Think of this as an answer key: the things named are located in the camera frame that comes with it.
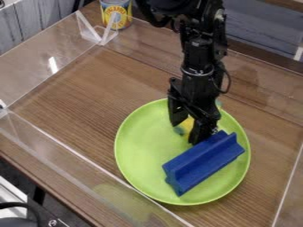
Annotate yellow labelled tin can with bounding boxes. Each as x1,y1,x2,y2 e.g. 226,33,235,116
99,0,132,30

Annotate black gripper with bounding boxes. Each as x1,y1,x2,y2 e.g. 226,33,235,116
169,69,223,145

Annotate yellow toy banana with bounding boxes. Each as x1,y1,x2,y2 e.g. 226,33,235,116
174,99,223,138

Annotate green round plate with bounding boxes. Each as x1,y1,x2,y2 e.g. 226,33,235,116
115,99,251,206

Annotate blue plastic block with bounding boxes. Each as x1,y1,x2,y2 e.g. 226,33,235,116
162,130,246,196

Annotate clear acrylic enclosure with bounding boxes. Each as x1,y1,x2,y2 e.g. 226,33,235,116
0,6,303,227

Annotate black cable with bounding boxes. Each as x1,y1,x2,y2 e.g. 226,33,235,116
0,201,42,223

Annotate black device with knob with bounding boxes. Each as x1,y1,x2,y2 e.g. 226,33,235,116
0,202,91,227

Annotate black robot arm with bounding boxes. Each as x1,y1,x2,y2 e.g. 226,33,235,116
136,0,231,145

